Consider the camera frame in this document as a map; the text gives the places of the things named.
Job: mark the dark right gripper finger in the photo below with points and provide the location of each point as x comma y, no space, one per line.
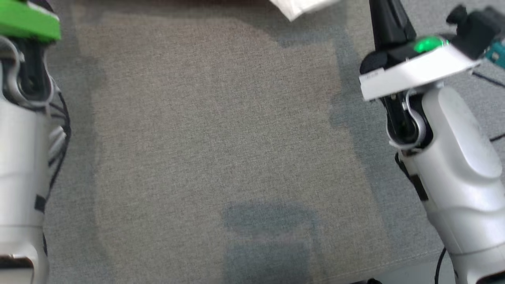
390,27

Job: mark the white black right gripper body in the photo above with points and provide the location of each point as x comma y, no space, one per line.
414,73

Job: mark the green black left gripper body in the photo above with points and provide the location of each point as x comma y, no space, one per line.
23,19

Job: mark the red garment double white stripes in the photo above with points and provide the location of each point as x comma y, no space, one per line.
303,7

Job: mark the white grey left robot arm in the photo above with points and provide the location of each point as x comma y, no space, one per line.
19,157

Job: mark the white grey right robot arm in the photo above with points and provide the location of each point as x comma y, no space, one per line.
461,165

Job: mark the grey fabric sofa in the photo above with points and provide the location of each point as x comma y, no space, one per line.
217,138

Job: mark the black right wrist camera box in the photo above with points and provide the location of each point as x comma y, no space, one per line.
477,27

